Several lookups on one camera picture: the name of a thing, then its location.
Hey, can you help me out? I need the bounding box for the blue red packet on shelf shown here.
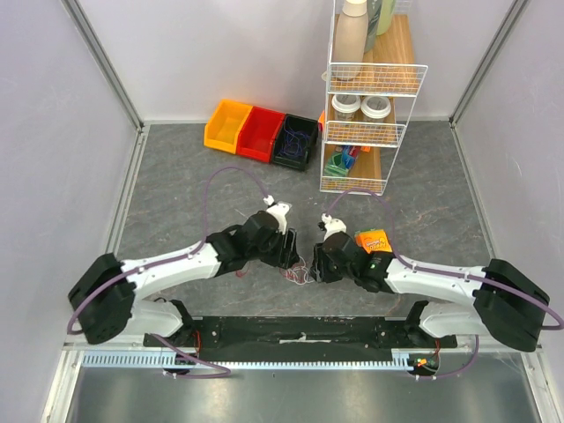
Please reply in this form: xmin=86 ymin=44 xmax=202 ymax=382
xmin=342 ymin=145 xmax=371 ymax=160

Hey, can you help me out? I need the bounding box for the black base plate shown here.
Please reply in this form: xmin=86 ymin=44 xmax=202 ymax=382
xmin=167 ymin=316 xmax=457 ymax=363

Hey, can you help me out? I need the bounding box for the left paper cup with lid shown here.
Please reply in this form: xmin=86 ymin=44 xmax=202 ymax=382
xmin=331 ymin=93 xmax=361 ymax=122

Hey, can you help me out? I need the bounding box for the yellow storage bin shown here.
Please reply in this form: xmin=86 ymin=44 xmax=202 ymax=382
xmin=204 ymin=99 xmax=253 ymax=154

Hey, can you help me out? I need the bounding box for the grey-green bottle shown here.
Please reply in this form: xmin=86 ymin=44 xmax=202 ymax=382
xmin=364 ymin=0 xmax=383 ymax=53

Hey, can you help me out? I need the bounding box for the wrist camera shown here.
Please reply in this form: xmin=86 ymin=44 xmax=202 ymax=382
xmin=318 ymin=212 xmax=347 ymax=241
xmin=263 ymin=195 xmax=292 ymax=234

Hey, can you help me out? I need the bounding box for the red storage bin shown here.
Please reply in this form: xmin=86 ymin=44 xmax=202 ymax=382
xmin=236 ymin=107 xmax=286 ymax=163

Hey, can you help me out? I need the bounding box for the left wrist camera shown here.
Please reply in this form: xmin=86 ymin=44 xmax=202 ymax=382
xmin=263 ymin=195 xmax=292 ymax=234

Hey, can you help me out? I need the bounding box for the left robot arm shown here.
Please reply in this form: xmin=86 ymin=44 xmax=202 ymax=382
xmin=68 ymin=203 xmax=300 ymax=346

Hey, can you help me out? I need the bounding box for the light green bottle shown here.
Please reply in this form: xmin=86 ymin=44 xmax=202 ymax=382
xmin=376 ymin=0 xmax=397 ymax=35

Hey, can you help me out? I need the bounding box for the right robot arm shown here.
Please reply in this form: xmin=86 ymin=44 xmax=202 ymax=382
xmin=311 ymin=232 xmax=550 ymax=353

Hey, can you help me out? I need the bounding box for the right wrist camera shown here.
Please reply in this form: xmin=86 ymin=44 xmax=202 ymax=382
xmin=318 ymin=212 xmax=347 ymax=241

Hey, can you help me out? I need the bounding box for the beige bottle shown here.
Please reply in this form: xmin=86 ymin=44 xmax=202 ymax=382
xmin=331 ymin=0 xmax=368 ymax=81

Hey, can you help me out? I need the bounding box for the white wire shelf rack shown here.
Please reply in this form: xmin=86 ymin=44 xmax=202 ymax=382
xmin=319 ymin=1 xmax=428 ymax=195

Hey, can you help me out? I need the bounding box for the orange green sponge pack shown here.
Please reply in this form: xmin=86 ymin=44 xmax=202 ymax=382
xmin=354 ymin=229 xmax=393 ymax=253

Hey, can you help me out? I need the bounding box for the black storage bin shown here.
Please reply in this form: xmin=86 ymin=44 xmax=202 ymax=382
xmin=271 ymin=114 xmax=320 ymax=171

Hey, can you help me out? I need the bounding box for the slotted cable duct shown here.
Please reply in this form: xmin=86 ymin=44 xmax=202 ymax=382
xmin=82 ymin=350 xmax=415 ymax=371

